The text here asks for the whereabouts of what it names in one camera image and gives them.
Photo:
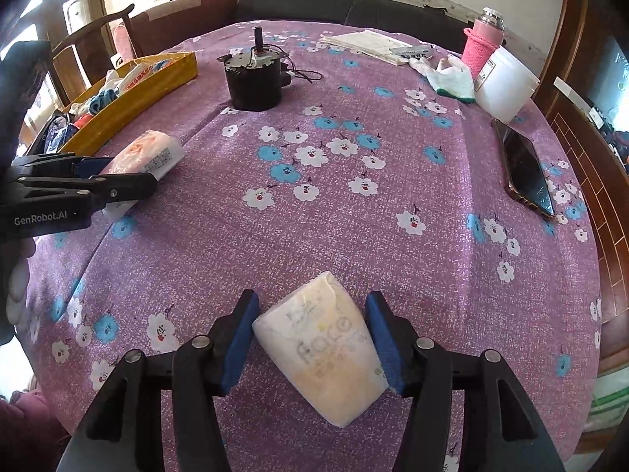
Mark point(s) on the white plastic jar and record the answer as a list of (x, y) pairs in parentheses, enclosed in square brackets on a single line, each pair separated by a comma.
[(506, 88)]

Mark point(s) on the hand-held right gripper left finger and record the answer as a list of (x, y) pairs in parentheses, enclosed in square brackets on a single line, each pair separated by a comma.
[(241, 344)]

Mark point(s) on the black electric motor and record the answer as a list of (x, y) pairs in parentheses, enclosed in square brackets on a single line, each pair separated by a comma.
[(250, 88)]

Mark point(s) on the green striped white sack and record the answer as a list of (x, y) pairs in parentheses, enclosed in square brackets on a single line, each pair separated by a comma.
[(609, 408)]

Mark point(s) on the yellow cardboard box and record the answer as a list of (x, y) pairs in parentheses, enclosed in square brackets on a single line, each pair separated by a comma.
[(142, 93)]

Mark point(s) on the brown cushioned seat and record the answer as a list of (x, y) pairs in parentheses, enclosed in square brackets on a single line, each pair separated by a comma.
[(162, 24)]

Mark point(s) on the blue cloth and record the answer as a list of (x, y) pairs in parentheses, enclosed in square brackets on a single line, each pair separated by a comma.
[(100, 98)]

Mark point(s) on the pink tissue pack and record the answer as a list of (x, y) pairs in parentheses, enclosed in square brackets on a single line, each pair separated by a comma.
[(147, 152)]

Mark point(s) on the wall mirror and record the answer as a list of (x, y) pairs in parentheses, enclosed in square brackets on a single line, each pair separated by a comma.
[(616, 83)]

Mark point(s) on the person's left forearm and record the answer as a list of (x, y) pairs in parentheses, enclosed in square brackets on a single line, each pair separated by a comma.
[(27, 432)]

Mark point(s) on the white work glove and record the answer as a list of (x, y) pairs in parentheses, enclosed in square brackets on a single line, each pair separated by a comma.
[(452, 83)]

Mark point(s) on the dark sofa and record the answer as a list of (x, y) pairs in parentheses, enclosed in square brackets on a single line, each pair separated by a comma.
[(344, 10)]

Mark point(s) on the wooden door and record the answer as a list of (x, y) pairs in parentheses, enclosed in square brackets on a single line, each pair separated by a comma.
[(73, 5)]

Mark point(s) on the blue and white pack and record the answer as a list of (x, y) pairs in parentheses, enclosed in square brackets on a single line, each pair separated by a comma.
[(61, 132)]

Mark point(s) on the crumpled white plastic bag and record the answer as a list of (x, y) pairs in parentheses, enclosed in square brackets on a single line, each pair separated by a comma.
[(112, 78)]

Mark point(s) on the black smartphone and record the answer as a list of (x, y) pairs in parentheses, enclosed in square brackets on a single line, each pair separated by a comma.
[(523, 167)]

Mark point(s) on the wooden chair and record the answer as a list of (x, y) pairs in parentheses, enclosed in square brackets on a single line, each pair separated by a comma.
[(93, 34)]

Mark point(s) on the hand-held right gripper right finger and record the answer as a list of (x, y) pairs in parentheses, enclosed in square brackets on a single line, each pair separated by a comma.
[(386, 344)]

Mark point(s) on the white and peach tissue pack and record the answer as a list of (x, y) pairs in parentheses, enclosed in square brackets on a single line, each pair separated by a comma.
[(324, 354)]

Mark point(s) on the pink sleeved bottle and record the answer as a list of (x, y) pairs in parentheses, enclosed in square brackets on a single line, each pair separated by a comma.
[(481, 51)]

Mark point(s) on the purple floral tablecloth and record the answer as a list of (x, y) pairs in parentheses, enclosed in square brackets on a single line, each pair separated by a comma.
[(344, 196)]

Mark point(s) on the paper notebook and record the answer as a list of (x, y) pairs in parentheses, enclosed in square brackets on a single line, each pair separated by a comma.
[(363, 42)]

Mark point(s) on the person's left hand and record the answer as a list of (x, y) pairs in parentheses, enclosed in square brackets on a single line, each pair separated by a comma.
[(22, 285)]

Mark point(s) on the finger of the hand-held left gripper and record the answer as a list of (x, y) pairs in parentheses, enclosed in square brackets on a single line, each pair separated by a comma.
[(123, 188), (64, 166)]

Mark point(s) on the red printed white pack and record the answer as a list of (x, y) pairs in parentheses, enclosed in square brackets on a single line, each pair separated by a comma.
[(147, 71)]

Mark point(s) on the wooden cabinet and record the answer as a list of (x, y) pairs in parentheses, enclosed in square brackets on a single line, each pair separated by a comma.
[(589, 182)]

